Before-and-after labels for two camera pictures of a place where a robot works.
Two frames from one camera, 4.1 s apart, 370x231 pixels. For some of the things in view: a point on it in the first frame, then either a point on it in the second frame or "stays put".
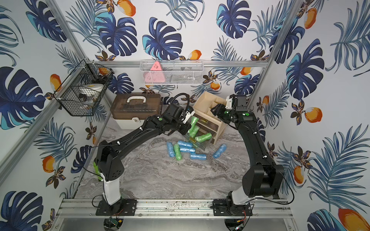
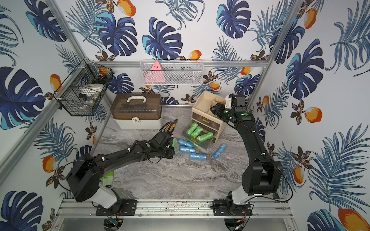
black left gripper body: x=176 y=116 -> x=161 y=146
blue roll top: x=182 y=143 stays put
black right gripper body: x=225 y=114 stays put
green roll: x=203 y=137 stays put
